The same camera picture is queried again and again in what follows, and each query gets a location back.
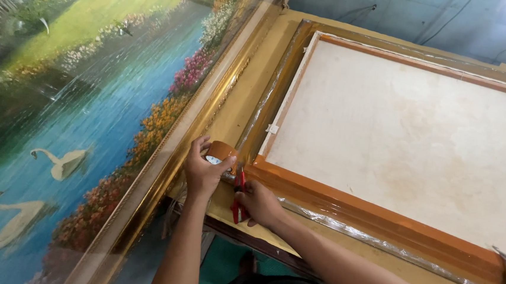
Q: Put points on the brown packing tape roll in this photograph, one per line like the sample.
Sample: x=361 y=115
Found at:
x=221 y=152

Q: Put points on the person's foot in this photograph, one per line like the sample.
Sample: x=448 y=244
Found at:
x=248 y=262

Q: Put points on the person's left hand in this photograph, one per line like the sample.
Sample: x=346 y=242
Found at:
x=202 y=174

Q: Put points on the white frame clip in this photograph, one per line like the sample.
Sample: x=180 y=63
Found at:
x=272 y=129

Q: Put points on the person's right fingers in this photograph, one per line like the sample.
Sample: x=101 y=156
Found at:
x=243 y=201

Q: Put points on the gold framed canvas face down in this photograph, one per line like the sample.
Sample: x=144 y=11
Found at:
x=391 y=142

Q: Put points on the gold framed swan lake painting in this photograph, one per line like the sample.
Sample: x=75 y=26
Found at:
x=94 y=117

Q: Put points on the person's right hand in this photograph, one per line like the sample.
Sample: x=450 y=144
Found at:
x=262 y=205

